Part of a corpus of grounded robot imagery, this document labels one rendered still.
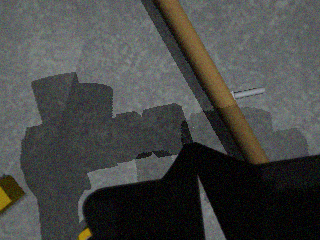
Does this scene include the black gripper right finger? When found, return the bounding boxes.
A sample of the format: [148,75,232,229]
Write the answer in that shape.
[191,142,320,240]

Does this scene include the yellow rectangular block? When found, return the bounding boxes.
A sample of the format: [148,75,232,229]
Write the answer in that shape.
[0,176,24,215]

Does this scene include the long wooden-handled scraper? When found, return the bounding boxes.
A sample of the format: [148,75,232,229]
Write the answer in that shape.
[154,0,270,165]

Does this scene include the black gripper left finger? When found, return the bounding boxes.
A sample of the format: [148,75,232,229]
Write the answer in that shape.
[82,143,206,240]

